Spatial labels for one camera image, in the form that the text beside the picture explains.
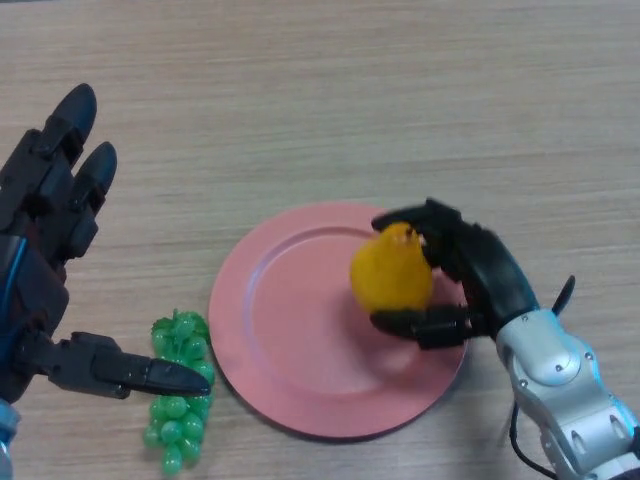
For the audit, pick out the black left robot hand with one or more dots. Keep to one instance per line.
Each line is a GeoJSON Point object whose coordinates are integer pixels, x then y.
{"type": "Point", "coordinates": [30, 290]}

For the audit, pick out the pink round plate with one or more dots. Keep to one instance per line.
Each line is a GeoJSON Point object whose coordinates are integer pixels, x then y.
{"type": "Point", "coordinates": [300, 350]}

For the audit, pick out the yellow pear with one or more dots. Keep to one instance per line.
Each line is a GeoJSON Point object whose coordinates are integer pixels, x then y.
{"type": "Point", "coordinates": [390, 275]}

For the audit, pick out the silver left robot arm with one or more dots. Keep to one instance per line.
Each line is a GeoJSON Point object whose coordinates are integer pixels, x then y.
{"type": "Point", "coordinates": [6, 440]}

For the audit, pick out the green grape bunch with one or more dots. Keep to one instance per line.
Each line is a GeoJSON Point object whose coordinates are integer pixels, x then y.
{"type": "Point", "coordinates": [172, 430]}

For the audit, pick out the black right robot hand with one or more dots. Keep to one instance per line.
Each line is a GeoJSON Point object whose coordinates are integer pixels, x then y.
{"type": "Point", "coordinates": [495, 275]}

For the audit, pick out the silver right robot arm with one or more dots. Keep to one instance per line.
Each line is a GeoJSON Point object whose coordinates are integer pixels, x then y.
{"type": "Point", "coordinates": [565, 380]}

